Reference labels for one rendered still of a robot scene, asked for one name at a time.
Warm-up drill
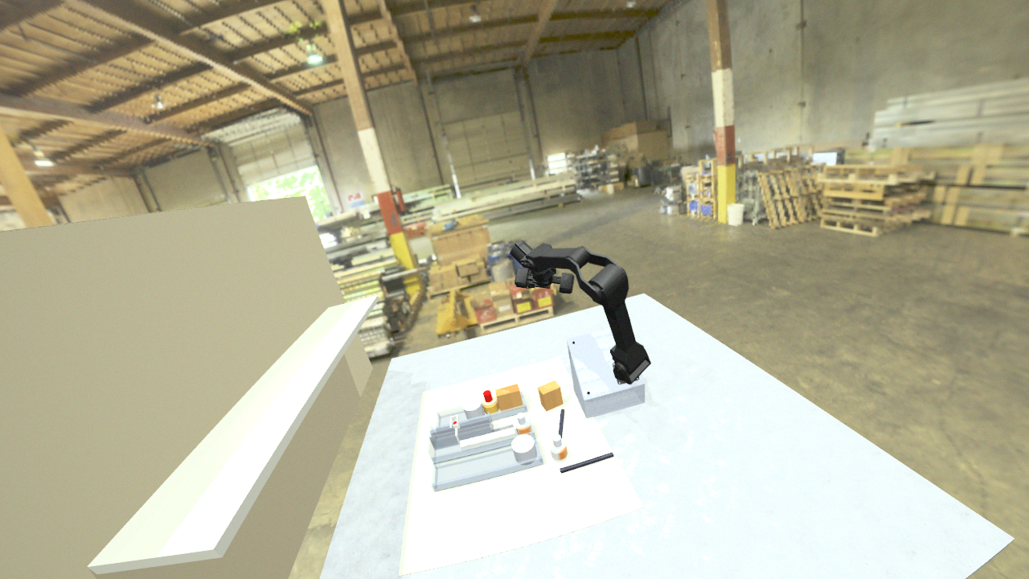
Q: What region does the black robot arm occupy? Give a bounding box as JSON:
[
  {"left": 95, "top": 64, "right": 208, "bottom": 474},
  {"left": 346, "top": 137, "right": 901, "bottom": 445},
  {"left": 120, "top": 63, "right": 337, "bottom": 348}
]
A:
[{"left": 510, "top": 240, "right": 651, "bottom": 384}]

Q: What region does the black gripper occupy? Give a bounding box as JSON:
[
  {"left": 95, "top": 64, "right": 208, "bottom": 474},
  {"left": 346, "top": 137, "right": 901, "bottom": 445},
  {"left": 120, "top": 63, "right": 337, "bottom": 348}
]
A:
[{"left": 515, "top": 268, "right": 574, "bottom": 294}]

